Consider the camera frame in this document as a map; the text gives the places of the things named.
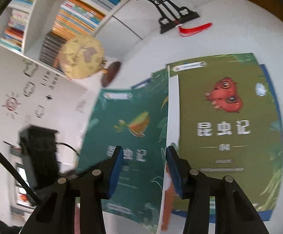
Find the teal green insect book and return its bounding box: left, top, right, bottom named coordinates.
left=77, top=69, right=168, bottom=233

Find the white bookshelf with books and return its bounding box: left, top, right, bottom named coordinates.
left=0, top=0, right=142, bottom=75

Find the dark blue book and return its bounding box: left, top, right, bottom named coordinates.
left=131, top=63, right=283, bottom=225

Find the olive green insect book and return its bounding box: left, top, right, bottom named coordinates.
left=167, top=52, right=283, bottom=219

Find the golden desk globe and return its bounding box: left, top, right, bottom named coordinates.
left=58, top=35, right=122, bottom=88

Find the red tassel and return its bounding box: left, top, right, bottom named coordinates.
left=178, top=22, right=213, bottom=37

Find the black ornament stand with fan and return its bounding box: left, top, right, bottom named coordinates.
left=93, top=0, right=201, bottom=35

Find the black cable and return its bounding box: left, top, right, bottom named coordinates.
left=0, top=136, right=42, bottom=207

